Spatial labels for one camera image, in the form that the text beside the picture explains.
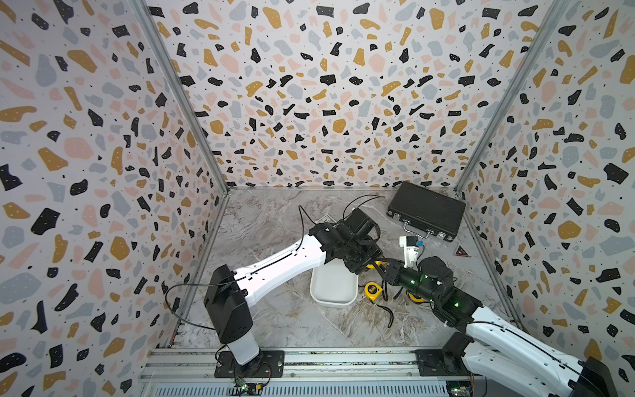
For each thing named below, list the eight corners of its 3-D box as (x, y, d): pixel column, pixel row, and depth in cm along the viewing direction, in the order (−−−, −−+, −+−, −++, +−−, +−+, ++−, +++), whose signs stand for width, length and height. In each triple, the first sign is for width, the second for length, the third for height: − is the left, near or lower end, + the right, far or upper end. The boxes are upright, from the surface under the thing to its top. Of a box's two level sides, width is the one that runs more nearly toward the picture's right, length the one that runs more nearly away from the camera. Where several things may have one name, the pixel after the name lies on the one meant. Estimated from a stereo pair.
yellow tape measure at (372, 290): (373, 302, 88) (374, 299, 86) (361, 290, 91) (362, 287, 89) (382, 292, 91) (384, 289, 88) (371, 281, 93) (371, 278, 91)
